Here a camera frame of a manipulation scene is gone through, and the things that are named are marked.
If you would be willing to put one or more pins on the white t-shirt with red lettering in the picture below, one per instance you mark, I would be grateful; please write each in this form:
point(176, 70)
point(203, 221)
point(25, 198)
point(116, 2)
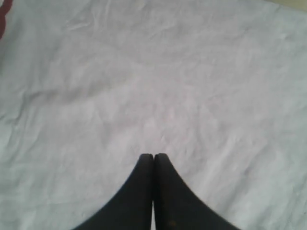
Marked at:
point(86, 86)

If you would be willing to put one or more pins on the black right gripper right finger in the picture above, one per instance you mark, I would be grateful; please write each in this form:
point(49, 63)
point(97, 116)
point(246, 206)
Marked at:
point(176, 207)

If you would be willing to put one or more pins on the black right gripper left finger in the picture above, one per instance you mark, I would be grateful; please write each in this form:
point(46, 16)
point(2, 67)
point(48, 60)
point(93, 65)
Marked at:
point(131, 207)

